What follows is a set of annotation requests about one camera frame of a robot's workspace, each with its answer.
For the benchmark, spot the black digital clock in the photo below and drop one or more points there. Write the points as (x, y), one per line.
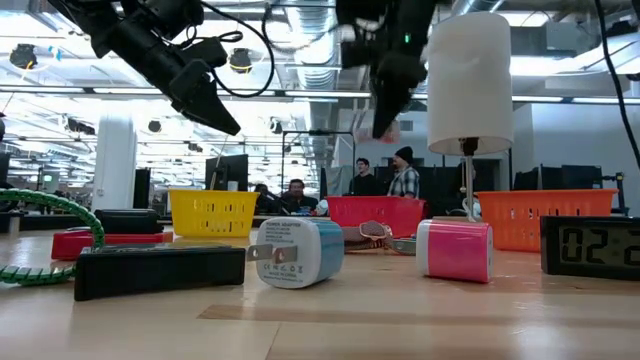
(590, 247)

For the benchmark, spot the black rectangular office item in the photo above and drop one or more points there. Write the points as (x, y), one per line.
(127, 221)

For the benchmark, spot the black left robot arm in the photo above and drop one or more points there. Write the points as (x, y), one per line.
(125, 15)

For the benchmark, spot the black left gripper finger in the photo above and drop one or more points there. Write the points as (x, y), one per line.
(192, 80)
(212, 112)

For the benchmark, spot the row of black monitors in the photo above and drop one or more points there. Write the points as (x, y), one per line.
(560, 177)

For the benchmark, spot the orange plastic basket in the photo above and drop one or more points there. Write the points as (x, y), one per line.
(540, 220)

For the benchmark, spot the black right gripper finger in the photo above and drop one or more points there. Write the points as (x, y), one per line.
(395, 85)

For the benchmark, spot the white shade wooden base lamp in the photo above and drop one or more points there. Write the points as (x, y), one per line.
(470, 85)

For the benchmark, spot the pink white power adapter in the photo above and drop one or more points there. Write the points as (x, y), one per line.
(457, 250)

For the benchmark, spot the long black stapler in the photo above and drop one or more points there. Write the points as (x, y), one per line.
(160, 272)

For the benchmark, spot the person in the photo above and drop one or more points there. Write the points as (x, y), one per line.
(298, 197)
(262, 197)
(404, 180)
(365, 182)

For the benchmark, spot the blue white power adapter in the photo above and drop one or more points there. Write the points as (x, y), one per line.
(305, 252)

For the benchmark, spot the yellow plastic basket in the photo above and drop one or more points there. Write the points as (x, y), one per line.
(212, 212)

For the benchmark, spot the red plastic basket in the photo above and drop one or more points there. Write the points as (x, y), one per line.
(375, 212)

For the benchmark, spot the red stapler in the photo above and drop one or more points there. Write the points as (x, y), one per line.
(72, 245)

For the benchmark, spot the black computer monitor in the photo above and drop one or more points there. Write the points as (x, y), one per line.
(227, 172)

